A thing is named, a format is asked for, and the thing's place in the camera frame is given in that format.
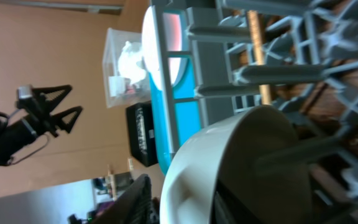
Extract grey bowl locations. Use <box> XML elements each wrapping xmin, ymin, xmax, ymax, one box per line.
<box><xmin>160</xmin><ymin>105</ymin><xmax>312</xmax><ymax>224</ymax></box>

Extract black flat tray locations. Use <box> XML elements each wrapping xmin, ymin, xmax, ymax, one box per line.
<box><xmin>126</xmin><ymin>101</ymin><xmax>158</xmax><ymax>167</ymax></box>

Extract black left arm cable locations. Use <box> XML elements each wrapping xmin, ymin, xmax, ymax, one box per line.
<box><xmin>0</xmin><ymin>113</ymin><xmax>50</xmax><ymax>166</ymax></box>

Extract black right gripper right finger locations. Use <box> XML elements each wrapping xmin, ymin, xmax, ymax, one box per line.
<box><xmin>213</xmin><ymin>183</ymin><xmax>254</xmax><ymax>224</ymax></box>

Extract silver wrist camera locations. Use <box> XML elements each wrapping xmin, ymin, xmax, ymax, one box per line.
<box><xmin>17</xmin><ymin>85</ymin><xmax>34</xmax><ymax>100</ymax></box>

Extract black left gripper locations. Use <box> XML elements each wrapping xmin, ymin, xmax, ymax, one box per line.
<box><xmin>0</xmin><ymin>85</ymin><xmax>83</xmax><ymax>156</ymax></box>

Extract grey dishwasher rack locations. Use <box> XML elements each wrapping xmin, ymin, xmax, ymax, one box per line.
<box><xmin>150</xmin><ymin>1</ymin><xmax>358</xmax><ymax>223</ymax></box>

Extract white round plate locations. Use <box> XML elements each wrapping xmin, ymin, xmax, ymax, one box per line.
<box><xmin>142</xmin><ymin>6</ymin><xmax>189</xmax><ymax>90</ymax></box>

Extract white napkin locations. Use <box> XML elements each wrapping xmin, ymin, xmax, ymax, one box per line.
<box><xmin>118</xmin><ymin>41</ymin><xmax>147</xmax><ymax>84</ymax></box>

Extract red snack wrapper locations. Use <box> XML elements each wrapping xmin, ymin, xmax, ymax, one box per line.
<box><xmin>124</xmin><ymin>86</ymin><xmax>142</xmax><ymax>95</ymax></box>

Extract clear plastic bin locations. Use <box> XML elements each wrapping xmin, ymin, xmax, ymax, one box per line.
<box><xmin>102</xmin><ymin>28</ymin><xmax>150</xmax><ymax>108</ymax></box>

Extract white rice pile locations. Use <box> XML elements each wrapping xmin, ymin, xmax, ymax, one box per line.
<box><xmin>135</xmin><ymin>108</ymin><xmax>147</xmax><ymax>155</ymax></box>

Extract bamboo chopstick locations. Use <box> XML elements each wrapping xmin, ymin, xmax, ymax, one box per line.
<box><xmin>247</xmin><ymin>10</ymin><xmax>273</xmax><ymax>105</ymax></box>

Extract teal serving tray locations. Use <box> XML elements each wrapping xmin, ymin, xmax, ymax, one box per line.
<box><xmin>147</xmin><ymin>9</ymin><xmax>203</xmax><ymax>177</ymax></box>

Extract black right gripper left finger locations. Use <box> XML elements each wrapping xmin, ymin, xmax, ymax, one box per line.
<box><xmin>92</xmin><ymin>174</ymin><xmax>152</xmax><ymax>224</ymax></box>

